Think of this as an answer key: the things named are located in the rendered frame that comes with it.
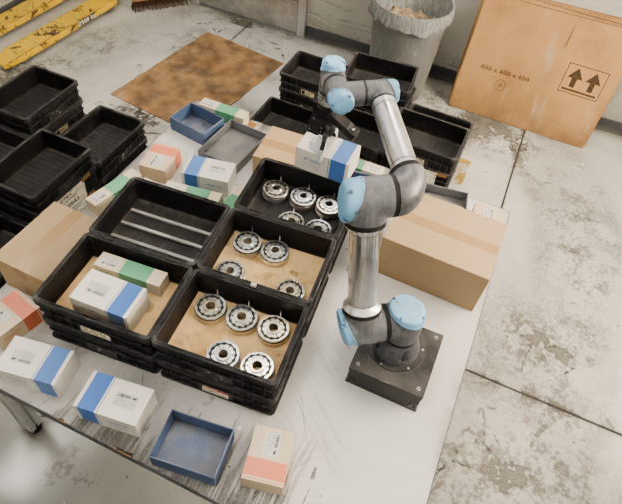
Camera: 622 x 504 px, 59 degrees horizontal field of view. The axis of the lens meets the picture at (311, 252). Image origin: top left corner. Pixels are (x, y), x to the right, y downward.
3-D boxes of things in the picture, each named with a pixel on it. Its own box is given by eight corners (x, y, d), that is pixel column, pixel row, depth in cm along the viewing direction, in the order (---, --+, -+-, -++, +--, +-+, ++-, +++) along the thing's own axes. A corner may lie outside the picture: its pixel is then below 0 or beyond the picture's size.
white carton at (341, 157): (357, 165, 199) (361, 145, 193) (345, 185, 192) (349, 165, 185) (307, 147, 203) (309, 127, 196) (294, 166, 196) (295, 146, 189)
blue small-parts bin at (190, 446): (151, 464, 160) (148, 456, 154) (174, 417, 169) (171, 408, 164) (215, 486, 157) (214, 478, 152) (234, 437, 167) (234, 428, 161)
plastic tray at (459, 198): (399, 217, 233) (401, 209, 229) (405, 186, 246) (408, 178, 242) (461, 232, 230) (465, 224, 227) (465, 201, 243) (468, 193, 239)
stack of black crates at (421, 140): (447, 189, 330) (471, 129, 295) (434, 221, 311) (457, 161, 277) (385, 167, 338) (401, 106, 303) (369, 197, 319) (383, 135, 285)
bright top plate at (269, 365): (278, 357, 168) (278, 356, 168) (267, 386, 162) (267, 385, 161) (247, 348, 169) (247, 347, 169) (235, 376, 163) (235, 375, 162)
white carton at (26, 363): (81, 364, 178) (74, 351, 171) (62, 398, 170) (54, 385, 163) (24, 349, 179) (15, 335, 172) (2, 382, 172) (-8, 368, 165)
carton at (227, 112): (249, 122, 265) (249, 112, 260) (243, 129, 261) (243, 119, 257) (205, 107, 269) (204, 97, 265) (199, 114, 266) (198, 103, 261)
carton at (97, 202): (133, 178, 234) (131, 168, 229) (143, 185, 232) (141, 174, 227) (88, 209, 220) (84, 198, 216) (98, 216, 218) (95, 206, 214)
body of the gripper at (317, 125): (316, 121, 191) (319, 91, 181) (338, 129, 189) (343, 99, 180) (307, 133, 186) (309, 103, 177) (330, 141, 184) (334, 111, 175)
